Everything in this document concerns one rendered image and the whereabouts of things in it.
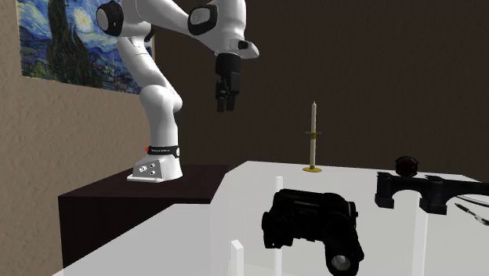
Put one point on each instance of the black camera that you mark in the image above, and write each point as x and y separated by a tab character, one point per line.
309	221

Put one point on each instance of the dark robot stand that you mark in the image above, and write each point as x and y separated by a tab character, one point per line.
126	198

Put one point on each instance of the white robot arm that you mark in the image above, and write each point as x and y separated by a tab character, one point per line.
160	99

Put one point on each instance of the black arched stand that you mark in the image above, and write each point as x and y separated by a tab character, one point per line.
428	189

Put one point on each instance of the starry night wall painting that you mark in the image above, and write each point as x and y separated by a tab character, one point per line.
57	46

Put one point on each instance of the black pen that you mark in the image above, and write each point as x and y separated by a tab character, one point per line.
471	213

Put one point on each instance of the silver knife blade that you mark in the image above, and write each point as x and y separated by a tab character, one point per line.
473	200

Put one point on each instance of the white candle on brass holder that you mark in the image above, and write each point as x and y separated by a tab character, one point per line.
313	137

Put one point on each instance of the black and red round object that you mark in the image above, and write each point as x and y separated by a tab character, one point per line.
406	166

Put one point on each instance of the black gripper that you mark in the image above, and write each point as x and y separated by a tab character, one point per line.
228	68

